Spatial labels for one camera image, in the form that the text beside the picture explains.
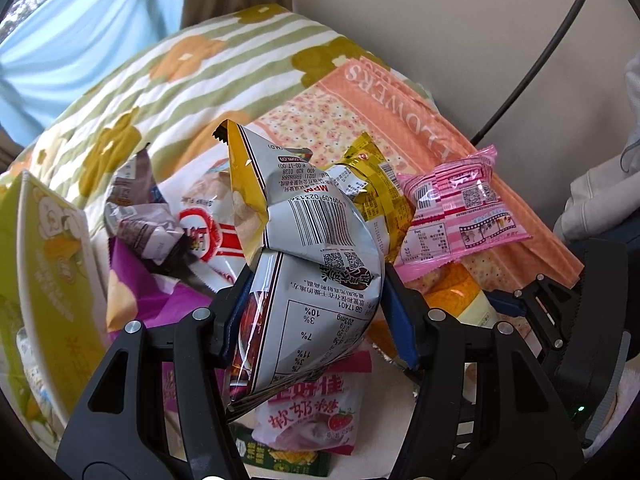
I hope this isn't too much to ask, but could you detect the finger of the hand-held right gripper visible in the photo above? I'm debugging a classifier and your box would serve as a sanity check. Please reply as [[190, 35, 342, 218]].
[[487, 272, 582, 356]]

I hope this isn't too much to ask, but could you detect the red white snack bag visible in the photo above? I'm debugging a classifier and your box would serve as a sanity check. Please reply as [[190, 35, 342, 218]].
[[165, 159, 262, 295]]

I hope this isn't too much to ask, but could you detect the light blue cloth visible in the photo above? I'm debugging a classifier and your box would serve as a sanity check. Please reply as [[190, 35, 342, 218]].
[[0, 0, 190, 150]]

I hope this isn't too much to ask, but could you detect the pink striped snack packet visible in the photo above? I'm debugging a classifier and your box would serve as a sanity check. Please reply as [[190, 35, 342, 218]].
[[395, 144, 534, 283]]

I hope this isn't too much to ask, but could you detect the purple snack bag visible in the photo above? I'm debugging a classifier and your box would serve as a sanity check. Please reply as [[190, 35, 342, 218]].
[[107, 237, 217, 411]]

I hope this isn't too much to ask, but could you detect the orange yellow snack packet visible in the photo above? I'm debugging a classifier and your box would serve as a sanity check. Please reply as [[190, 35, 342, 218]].
[[369, 262, 497, 362]]

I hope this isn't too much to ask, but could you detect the pink strawberry candy bag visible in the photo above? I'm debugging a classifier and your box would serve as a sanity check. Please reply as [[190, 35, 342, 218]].
[[252, 350, 374, 457]]

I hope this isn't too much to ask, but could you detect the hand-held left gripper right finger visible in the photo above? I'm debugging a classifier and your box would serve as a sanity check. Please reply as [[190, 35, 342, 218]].
[[382, 265, 586, 480]]

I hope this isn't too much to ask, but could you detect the silver yellow chip bag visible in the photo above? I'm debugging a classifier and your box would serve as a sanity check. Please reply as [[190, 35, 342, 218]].
[[212, 120, 387, 413]]

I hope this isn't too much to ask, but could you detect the green striped flower blanket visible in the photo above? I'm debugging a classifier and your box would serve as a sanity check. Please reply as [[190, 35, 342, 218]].
[[0, 4, 437, 241]]

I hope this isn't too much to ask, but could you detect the white garment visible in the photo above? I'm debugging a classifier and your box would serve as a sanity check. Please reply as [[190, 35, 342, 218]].
[[552, 54, 640, 245]]

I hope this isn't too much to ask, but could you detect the crumpled purple grey packet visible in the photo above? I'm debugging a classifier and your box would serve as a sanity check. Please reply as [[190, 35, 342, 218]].
[[104, 142, 186, 263]]

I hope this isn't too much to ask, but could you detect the green yellow cardboard box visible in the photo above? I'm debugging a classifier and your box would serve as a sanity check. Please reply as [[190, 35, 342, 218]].
[[0, 170, 110, 456]]

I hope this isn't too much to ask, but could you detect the green snack packet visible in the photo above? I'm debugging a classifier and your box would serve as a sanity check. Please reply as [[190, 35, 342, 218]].
[[235, 424, 334, 479]]

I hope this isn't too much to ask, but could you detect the black cable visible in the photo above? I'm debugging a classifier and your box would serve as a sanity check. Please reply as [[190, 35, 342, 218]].
[[467, 0, 607, 145]]

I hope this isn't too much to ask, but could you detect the orange floral towel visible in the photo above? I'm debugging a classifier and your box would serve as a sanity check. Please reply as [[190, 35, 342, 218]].
[[252, 57, 586, 303]]

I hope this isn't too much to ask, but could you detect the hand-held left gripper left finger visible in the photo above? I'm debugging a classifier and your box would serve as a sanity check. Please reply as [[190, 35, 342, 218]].
[[55, 262, 261, 480]]

